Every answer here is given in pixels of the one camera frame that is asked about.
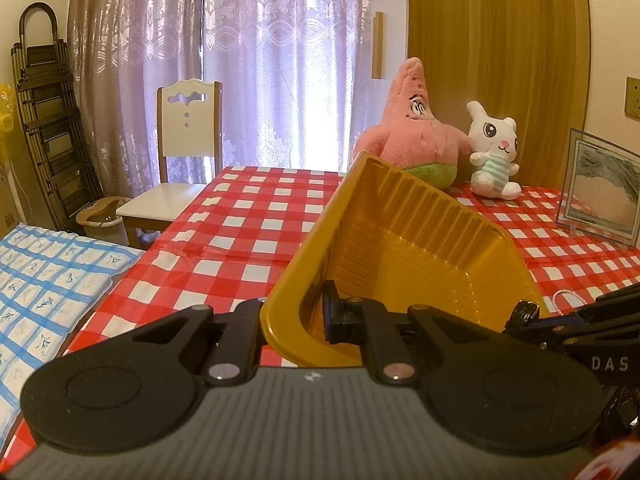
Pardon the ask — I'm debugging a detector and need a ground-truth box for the purple sheer curtain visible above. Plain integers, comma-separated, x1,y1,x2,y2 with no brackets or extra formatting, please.
67,0,408,196

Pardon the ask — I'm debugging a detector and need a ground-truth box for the wooden wall bar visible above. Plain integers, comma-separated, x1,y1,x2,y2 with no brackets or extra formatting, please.
371,11,385,80

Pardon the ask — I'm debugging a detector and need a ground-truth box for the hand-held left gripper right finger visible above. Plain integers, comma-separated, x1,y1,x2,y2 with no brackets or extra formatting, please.
322,280,505,387

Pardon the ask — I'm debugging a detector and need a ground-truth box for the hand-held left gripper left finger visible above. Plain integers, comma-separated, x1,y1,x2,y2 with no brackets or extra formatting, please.
129,297,271,387

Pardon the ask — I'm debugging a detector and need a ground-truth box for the red checkered tablecloth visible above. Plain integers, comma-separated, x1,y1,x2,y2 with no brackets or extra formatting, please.
10,165,640,480

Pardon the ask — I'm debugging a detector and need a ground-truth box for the black folding rack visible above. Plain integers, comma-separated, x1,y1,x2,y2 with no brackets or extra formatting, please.
11,2,118,233

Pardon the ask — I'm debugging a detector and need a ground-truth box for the glass sand art frame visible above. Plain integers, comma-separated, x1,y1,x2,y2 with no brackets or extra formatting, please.
556,127,640,248

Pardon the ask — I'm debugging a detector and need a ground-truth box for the pink starfish plush toy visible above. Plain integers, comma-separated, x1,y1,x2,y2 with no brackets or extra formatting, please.
356,57,473,191

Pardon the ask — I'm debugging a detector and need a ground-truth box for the white pearl bracelet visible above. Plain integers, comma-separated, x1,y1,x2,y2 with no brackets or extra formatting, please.
552,290,593,317

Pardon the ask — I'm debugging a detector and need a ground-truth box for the blue checkered mat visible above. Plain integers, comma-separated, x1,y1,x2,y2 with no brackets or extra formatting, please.
0,225,146,426

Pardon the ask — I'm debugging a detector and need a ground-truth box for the golden wall socket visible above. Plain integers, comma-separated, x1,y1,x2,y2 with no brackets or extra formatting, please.
626,76,640,120

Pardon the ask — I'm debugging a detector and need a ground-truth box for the white rabbit plush toy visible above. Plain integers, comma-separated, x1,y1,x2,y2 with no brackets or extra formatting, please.
466,101,522,200

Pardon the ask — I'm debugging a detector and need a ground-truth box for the white wooden chair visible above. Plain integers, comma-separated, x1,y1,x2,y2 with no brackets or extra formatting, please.
116,79,223,251

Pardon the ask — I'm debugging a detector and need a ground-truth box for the golden brown curtain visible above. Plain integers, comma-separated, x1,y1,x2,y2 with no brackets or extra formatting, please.
407,0,591,186

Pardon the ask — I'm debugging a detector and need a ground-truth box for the yellow plastic object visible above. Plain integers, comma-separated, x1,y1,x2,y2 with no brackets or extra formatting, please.
0,82,16,171

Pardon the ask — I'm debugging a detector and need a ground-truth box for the beige waste bin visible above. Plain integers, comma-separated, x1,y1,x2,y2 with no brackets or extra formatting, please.
76,196,133,247

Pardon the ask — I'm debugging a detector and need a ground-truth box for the yellow plastic tray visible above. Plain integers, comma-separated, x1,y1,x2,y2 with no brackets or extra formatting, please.
260,150,543,368

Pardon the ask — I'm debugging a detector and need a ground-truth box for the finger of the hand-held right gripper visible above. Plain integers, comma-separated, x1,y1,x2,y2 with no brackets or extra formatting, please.
575,284,640,333
502,299,583,348

